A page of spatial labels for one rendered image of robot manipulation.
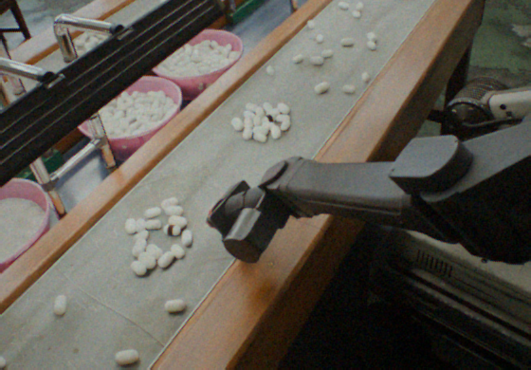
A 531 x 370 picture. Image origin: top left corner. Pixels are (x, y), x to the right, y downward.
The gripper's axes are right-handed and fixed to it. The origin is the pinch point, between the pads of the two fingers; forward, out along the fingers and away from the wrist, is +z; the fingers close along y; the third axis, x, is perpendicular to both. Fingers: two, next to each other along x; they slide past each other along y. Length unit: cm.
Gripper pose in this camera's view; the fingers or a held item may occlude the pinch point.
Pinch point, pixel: (210, 222)
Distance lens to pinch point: 94.8
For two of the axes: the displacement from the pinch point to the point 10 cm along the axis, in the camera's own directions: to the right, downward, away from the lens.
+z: -5.9, 2.7, 7.6
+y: -5.2, 6.0, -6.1
